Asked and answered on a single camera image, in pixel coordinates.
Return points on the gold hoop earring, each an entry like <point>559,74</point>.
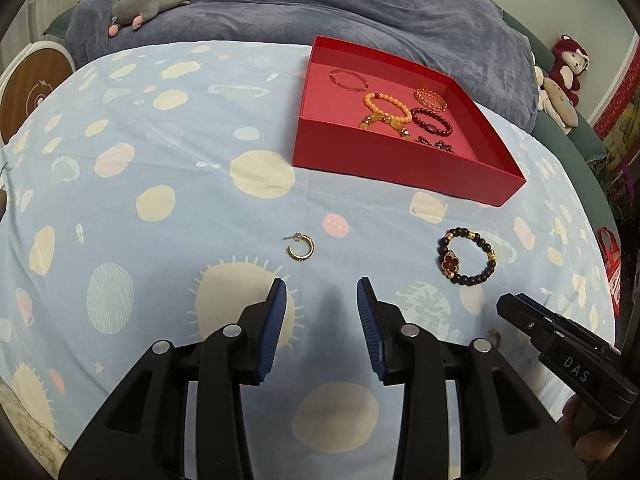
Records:
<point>311,247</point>

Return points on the beige round plush pillow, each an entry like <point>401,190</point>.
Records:
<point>562,107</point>

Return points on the green bed frame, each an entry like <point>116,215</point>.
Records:
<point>585,145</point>

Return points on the person's right hand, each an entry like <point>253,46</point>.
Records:
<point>590,442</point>

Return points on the blue-grey duvet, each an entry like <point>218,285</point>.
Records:
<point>300,0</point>

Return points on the grey plush mouse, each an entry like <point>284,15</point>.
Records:
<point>150,2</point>

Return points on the blue planet print bed sheet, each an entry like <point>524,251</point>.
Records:
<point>150,160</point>

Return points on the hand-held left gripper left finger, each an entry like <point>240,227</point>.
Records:
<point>272,330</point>

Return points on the red wall banner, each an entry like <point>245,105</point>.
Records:
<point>617,95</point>

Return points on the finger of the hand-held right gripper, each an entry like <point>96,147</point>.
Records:
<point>522,312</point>

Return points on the red cardboard box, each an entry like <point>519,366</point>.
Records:
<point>400,170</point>

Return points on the red bag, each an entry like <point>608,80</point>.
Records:
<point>611,265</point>

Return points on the green plant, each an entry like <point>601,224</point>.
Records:
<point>607,180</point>

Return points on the dark red monkey plush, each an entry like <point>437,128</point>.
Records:
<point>567,67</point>

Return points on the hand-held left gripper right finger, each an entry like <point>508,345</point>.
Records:
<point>370,330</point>

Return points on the white small plush toy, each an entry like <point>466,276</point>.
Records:
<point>542,92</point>

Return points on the round wooden white side table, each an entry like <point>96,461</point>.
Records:
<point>35,95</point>

